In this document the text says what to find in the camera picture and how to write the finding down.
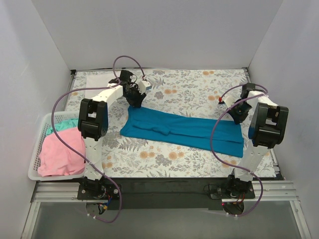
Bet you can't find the teal blue t shirt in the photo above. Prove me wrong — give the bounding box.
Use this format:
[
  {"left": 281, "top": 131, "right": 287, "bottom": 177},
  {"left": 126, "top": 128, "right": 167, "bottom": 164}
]
[{"left": 120, "top": 107, "right": 244, "bottom": 157}]

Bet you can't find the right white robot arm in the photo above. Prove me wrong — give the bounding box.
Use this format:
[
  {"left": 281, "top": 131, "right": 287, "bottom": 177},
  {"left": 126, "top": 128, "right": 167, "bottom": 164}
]
[{"left": 220, "top": 83, "right": 289, "bottom": 197}]

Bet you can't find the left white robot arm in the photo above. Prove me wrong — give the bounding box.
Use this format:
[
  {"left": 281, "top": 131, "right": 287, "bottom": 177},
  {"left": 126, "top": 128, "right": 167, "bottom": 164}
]
[{"left": 78, "top": 70, "right": 151, "bottom": 198}]

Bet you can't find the folded white t shirt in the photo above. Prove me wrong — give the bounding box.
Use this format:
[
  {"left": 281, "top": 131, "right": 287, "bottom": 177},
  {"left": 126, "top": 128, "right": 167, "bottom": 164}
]
[{"left": 85, "top": 73, "right": 116, "bottom": 99}]

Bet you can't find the floral patterned table cloth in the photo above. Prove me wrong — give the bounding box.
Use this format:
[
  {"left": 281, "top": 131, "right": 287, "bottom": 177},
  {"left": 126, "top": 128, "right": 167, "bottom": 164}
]
[{"left": 62, "top": 69, "right": 278, "bottom": 178}]

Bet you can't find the mint green t shirt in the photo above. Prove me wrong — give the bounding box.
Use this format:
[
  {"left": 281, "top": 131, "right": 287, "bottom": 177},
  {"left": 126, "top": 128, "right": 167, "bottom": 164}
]
[{"left": 45, "top": 118, "right": 78, "bottom": 136}]

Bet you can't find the pink t shirt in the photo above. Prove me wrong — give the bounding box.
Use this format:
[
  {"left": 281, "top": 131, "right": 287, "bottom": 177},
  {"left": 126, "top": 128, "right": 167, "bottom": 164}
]
[{"left": 38, "top": 127, "right": 85, "bottom": 177}]

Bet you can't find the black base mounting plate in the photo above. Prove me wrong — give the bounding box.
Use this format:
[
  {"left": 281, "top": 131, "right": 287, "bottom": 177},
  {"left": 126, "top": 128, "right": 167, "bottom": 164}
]
[{"left": 77, "top": 177, "right": 255, "bottom": 210}]

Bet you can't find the white plastic laundry basket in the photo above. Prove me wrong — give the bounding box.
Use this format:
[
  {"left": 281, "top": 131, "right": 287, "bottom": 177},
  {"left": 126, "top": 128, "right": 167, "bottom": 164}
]
[{"left": 28, "top": 111, "right": 84, "bottom": 182}]

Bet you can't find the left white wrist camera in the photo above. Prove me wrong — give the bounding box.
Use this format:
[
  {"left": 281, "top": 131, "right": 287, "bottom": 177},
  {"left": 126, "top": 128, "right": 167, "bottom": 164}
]
[{"left": 138, "top": 80, "right": 152, "bottom": 94}]

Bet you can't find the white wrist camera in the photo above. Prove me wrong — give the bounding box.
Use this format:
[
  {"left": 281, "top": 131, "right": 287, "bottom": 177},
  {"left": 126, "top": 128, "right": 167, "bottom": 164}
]
[
  {"left": 138, "top": 80, "right": 152, "bottom": 94},
  {"left": 218, "top": 96, "right": 235, "bottom": 108}
]

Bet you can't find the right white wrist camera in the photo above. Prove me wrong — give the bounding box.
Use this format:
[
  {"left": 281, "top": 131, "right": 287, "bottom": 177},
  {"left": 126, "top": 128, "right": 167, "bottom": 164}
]
[{"left": 218, "top": 96, "right": 235, "bottom": 108}]

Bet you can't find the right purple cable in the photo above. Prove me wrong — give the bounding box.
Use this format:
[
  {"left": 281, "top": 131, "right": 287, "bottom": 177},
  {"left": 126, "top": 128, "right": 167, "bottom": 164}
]
[{"left": 210, "top": 84, "right": 269, "bottom": 219}]

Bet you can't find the purple cable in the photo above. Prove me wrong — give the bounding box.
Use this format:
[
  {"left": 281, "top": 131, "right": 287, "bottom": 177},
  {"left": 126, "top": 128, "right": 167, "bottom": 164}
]
[
  {"left": 210, "top": 84, "right": 269, "bottom": 219},
  {"left": 53, "top": 55, "right": 148, "bottom": 224}
]

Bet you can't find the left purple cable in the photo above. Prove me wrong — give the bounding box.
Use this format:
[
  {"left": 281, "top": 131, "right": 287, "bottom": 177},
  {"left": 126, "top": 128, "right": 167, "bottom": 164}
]
[{"left": 53, "top": 55, "right": 148, "bottom": 224}]

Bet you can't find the aluminium frame rail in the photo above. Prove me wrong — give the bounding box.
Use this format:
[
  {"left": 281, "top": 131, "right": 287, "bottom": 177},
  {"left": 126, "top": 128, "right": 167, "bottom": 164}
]
[{"left": 31, "top": 181, "right": 299, "bottom": 203}]

